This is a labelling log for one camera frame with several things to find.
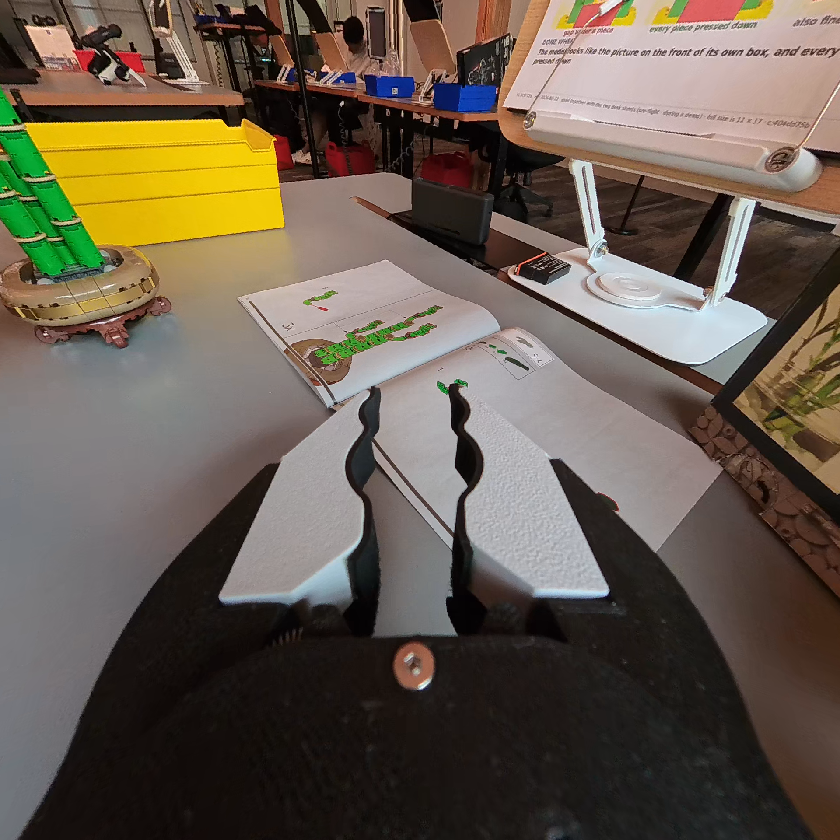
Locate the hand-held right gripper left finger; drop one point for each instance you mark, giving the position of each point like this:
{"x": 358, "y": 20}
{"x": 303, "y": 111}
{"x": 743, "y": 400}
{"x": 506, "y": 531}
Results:
{"x": 302, "y": 525}

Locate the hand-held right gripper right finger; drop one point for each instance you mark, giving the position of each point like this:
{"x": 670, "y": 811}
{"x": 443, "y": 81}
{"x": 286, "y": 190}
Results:
{"x": 531, "y": 525}

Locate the green lego bamboo model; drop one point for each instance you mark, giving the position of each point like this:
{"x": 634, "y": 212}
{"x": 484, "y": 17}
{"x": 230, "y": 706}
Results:
{"x": 65, "y": 289}

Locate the yellow plastic bin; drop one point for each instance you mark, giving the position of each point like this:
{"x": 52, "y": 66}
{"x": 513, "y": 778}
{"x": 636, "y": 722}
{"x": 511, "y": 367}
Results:
{"x": 164, "y": 190}

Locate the lego instruction booklet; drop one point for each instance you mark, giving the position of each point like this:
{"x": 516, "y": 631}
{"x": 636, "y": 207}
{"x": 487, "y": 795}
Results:
{"x": 590, "y": 446}

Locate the lego set box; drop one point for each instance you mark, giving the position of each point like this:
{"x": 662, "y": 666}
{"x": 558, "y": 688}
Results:
{"x": 787, "y": 394}

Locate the white wooden document stand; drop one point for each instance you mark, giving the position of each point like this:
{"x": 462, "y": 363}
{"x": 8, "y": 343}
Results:
{"x": 689, "y": 328}

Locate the black orange battery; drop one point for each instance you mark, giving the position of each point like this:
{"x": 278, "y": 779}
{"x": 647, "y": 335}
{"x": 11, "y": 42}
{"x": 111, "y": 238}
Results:
{"x": 543, "y": 268}

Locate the black charger box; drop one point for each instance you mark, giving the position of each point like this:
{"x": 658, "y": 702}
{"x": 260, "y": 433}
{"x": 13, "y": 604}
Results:
{"x": 453, "y": 210}

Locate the black office chair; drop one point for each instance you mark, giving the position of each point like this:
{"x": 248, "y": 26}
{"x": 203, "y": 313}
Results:
{"x": 531, "y": 164}

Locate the red bag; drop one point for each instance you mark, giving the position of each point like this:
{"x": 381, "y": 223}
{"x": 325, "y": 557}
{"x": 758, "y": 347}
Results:
{"x": 349, "y": 161}
{"x": 446, "y": 172}
{"x": 283, "y": 154}

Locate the black pole stand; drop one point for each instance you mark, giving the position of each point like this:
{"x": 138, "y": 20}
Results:
{"x": 303, "y": 98}

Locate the long wooden desk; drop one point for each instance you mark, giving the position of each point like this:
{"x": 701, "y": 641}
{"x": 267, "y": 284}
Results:
{"x": 387, "y": 103}

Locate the small blue plastic bin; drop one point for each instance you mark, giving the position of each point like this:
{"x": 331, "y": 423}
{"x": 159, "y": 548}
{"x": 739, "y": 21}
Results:
{"x": 338, "y": 77}

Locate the wooden background desk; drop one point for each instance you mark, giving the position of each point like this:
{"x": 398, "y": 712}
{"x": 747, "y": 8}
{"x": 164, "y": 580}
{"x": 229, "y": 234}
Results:
{"x": 164, "y": 92}

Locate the black box on desk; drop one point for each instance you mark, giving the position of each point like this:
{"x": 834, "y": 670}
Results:
{"x": 482, "y": 62}

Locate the printed instruction sheet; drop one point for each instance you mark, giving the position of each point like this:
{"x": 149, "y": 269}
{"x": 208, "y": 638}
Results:
{"x": 689, "y": 79}

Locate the white tablet stand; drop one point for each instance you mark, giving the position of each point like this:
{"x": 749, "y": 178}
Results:
{"x": 177, "y": 52}

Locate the black white spare gripper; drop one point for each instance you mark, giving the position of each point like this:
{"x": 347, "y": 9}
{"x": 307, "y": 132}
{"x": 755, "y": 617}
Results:
{"x": 108, "y": 65}

